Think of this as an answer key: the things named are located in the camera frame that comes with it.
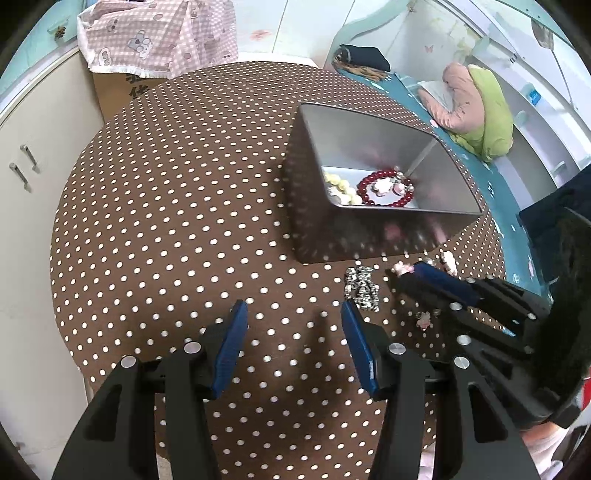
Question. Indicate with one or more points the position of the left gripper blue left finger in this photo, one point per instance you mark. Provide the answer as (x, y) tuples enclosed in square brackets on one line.
[(226, 355)]

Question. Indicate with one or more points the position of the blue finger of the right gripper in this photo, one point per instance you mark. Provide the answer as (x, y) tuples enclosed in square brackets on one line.
[(448, 284), (439, 305)]

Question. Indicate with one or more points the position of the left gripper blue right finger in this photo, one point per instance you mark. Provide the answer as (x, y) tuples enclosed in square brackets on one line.
[(359, 347)]

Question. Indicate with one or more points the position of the silver chain jewelry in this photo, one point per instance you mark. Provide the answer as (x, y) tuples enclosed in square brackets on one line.
[(361, 289)]

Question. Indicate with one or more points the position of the blue bed sheet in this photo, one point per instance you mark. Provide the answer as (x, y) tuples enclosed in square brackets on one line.
[(519, 259)]

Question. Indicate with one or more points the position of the brown polka dot tablecloth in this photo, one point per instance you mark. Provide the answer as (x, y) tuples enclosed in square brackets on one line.
[(174, 211)]

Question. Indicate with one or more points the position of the silver metal tin box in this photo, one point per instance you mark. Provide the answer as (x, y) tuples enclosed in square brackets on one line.
[(362, 186)]

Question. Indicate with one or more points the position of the green blanket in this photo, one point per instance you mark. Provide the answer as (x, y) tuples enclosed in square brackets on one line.
[(495, 137)]

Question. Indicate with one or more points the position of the pink body pillow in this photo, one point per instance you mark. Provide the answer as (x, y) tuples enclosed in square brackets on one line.
[(467, 113)]

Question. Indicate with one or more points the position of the beige cabinet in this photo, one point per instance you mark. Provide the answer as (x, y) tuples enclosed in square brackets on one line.
[(43, 130)]

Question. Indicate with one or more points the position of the folded dark clothes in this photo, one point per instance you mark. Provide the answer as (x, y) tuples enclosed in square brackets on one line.
[(368, 62)]

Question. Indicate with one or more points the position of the brown cardboard box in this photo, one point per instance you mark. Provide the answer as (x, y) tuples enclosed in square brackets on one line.
[(116, 90)]

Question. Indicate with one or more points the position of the pink checkered cloth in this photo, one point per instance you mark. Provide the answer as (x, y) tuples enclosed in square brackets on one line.
[(157, 39)]

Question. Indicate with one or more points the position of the white wardrobe doors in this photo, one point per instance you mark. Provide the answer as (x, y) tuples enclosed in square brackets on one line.
[(295, 31)]

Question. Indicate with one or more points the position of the teal drawer unit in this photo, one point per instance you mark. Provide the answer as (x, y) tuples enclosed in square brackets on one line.
[(45, 31)]

